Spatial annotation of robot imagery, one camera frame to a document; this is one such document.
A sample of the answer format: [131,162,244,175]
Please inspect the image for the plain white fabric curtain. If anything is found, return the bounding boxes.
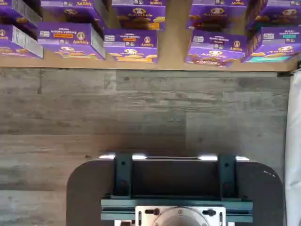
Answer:
[284,69,301,226]

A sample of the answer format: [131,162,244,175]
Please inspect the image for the particle board shelf with purple boxes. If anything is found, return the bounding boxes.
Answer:
[0,0,301,72]

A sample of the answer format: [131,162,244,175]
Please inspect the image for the purple Annie's box maroon label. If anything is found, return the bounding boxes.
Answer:
[188,0,250,31]
[185,29,246,68]

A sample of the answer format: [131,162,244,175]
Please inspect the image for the dark gray rounded base plate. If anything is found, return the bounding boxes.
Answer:
[66,159,285,226]

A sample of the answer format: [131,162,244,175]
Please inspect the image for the white metal mounting plate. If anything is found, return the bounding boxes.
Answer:
[135,205,227,226]

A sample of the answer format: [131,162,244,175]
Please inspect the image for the teal metal base frame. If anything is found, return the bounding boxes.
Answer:
[100,152,254,223]

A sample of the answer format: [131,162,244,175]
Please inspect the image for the purple Annie's snack box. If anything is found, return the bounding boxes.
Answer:
[0,0,43,27]
[0,24,44,59]

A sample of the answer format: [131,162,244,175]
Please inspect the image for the purple Annie's box orange label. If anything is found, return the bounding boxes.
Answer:
[37,22,106,61]
[111,0,166,31]
[103,28,158,64]
[40,0,105,31]

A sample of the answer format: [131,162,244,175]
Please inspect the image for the purple Annie's box teal label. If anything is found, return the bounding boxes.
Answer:
[242,26,301,64]
[248,0,301,29]

